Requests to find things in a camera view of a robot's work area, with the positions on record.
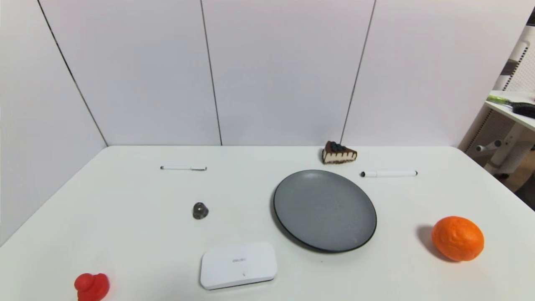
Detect chocolate blueberry cake slice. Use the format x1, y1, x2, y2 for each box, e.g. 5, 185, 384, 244
321, 141, 358, 164

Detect gray round plate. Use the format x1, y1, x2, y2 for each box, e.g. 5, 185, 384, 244
273, 169, 377, 253

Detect white rectangular deli box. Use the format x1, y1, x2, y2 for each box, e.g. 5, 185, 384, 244
200, 242, 278, 291

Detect white marker with black cap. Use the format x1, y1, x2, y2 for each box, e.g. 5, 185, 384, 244
361, 170, 418, 178

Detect orange fruit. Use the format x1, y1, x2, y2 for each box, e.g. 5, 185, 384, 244
431, 216, 485, 263

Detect red rubber duck toy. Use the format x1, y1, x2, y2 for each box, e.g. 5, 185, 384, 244
74, 273, 110, 301

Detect white background desk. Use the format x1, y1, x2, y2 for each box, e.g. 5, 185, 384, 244
476, 90, 535, 175

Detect black item on desk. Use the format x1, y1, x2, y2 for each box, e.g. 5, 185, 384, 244
512, 103, 535, 119

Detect white perforated panel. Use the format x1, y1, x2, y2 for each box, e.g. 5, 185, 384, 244
493, 25, 535, 93

